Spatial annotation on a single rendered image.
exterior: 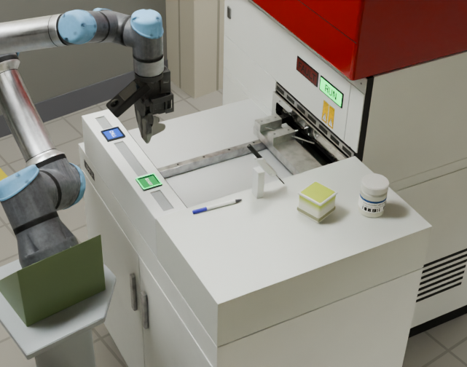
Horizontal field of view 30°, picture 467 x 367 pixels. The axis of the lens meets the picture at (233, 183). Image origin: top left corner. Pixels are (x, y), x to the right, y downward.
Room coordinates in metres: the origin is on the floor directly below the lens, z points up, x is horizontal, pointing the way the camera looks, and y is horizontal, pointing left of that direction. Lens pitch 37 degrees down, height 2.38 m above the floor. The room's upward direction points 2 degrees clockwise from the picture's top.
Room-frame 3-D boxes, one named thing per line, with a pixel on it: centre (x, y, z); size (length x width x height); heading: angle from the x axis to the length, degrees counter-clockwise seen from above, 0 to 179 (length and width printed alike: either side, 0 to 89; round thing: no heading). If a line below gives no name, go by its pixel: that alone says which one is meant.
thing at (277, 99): (2.21, -0.23, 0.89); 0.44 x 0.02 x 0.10; 29
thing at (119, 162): (1.97, 0.29, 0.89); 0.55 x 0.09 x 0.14; 29
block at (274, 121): (2.28, -0.11, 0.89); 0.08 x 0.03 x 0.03; 119
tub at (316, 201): (1.75, -0.22, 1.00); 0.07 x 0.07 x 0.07; 49
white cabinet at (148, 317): (1.97, 0.00, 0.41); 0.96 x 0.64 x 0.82; 29
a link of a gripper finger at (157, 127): (1.86, 0.21, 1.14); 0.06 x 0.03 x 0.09; 119
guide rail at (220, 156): (2.17, 0.05, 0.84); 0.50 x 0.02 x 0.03; 119
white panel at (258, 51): (2.37, -0.16, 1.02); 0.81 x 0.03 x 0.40; 29
